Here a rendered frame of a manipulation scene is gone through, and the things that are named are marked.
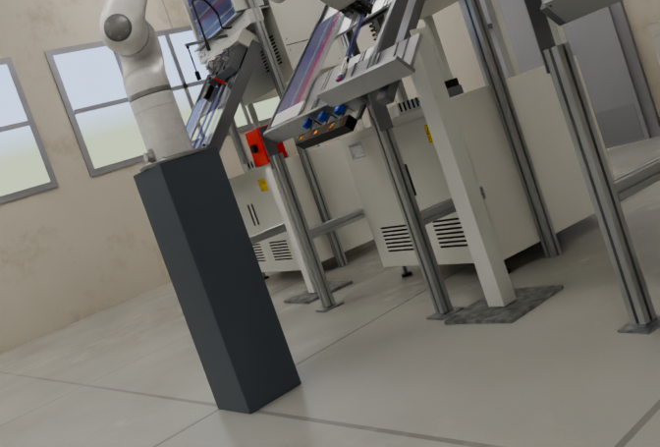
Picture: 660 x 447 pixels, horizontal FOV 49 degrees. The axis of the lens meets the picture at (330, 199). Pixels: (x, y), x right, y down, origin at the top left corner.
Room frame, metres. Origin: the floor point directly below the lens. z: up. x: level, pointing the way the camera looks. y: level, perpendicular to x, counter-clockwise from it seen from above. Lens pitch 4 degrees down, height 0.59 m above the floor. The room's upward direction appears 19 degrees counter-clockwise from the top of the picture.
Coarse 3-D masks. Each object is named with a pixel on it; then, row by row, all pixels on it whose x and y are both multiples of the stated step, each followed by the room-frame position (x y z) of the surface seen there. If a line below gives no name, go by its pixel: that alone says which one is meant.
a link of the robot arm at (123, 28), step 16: (112, 0) 1.91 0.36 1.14; (128, 0) 1.90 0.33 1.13; (144, 0) 1.93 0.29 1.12; (112, 16) 1.88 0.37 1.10; (128, 16) 1.88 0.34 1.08; (144, 16) 1.92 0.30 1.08; (112, 32) 1.88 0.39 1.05; (128, 32) 1.88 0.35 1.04; (144, 32) 1.92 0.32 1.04; (112, 48) 1.90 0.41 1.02; (128, 48) 1.90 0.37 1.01
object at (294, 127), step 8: (344, 104) 2.25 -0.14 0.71; (352, 104) 2.23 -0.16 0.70; (360, 104) 2.21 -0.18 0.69; (312, 112) 2.40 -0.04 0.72; (328, 112) 2.35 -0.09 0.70; (352, 112) 2.28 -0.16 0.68; (296, 120) 2.51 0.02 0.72; (312, 120) 2.45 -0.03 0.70; (272, 128) 2.68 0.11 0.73; (280, 128) 2.63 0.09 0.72; (288, 128) 2.60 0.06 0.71; (296, 128) 2.57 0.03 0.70; (304, 128) 2.54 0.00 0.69; (312, 128) 2.51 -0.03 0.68; (272, 136) 2.73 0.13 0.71; (280, 136) 2.70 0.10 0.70; (288, 136) 2.67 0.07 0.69; (296, 136) 2.64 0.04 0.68
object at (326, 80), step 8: (360, 56) 2.32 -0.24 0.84; (368, 56) 2.27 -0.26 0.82; (352, 64) 2.36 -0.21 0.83; (328, 72) 2.53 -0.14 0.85; (336, 72) 2.46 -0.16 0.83; (320, 80) 2.56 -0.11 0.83; (328, 80) 2.49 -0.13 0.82; (312, 88) 2.59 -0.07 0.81; (320, 88) 2.51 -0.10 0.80; (312, 96) 2.54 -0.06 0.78; (312, 104) 2.47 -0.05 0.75; (320, 104) 2.43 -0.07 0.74; (304, 112) 2.53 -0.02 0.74
